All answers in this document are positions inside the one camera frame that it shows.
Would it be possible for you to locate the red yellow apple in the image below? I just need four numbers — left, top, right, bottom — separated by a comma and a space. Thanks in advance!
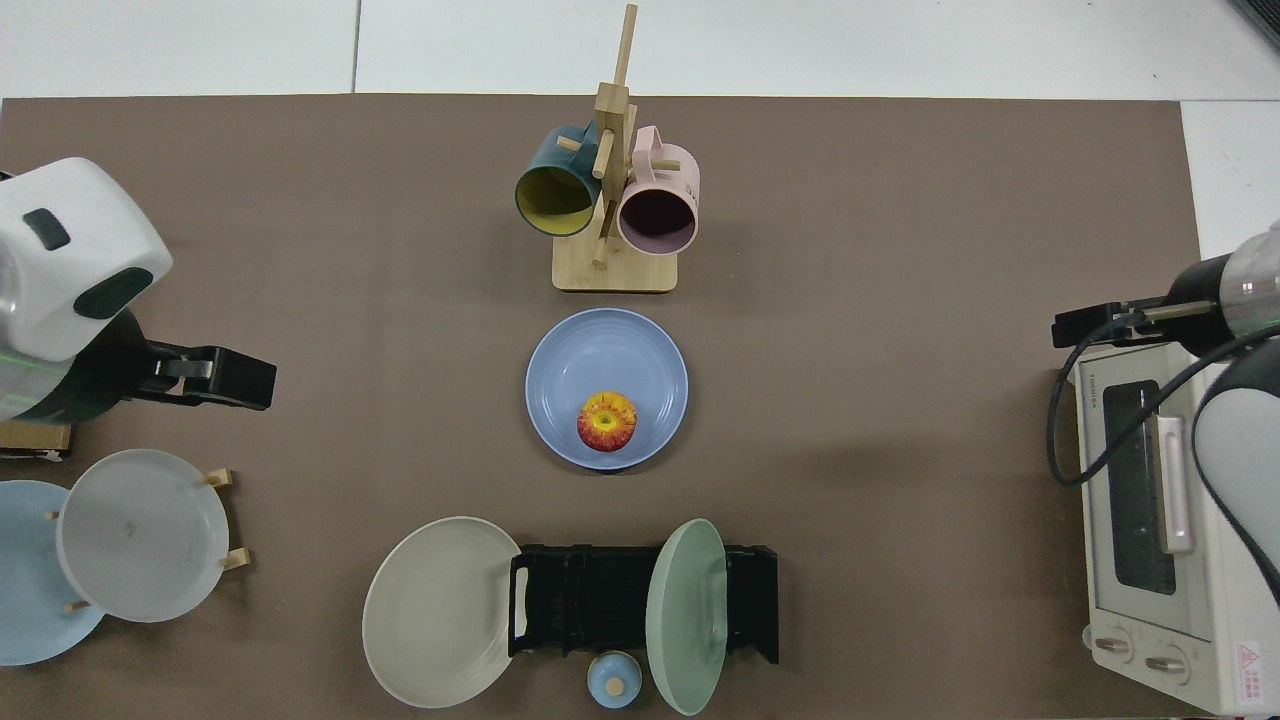
577, 391, 639, 453

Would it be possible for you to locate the wooden plate rack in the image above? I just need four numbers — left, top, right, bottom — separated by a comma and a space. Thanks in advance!
45, 468, 251, 613

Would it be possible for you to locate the grey plate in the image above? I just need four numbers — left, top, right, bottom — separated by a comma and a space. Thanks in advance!
56, 449, 231, 624

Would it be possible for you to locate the light blue plate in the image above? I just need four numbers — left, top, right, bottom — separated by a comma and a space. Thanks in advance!
0, 480, 106, 667

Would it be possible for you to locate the beige plate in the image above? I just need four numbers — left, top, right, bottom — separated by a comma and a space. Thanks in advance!
362, 516, 523, 710

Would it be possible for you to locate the black dish rack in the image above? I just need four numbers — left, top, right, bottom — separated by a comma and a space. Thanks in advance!
508, 543, 780, 666

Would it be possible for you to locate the green plate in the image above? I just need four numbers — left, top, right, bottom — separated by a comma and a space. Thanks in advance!
645, 518, 729, 717

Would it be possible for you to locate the brown table cloth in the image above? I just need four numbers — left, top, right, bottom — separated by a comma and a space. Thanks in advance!
0, 95, 1203, 720

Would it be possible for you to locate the pale toaster oven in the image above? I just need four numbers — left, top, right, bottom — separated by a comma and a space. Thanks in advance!
1075, 340, 1280, 717

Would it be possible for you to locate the teal cup yellow inside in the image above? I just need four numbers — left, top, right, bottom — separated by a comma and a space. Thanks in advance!
515, 123, 603, 238

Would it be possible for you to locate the wooden cup stand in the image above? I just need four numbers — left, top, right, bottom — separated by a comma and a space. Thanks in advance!
552, 3, 679, 294

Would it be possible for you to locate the pink cup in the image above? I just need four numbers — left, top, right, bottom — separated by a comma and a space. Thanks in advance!
616, 125, 701, 256

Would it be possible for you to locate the small blue round thing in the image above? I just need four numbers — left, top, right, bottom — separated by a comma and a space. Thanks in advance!
587, 650, 643, 710

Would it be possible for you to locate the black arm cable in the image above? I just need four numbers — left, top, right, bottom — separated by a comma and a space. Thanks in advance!
1047, 318, 1280, 488

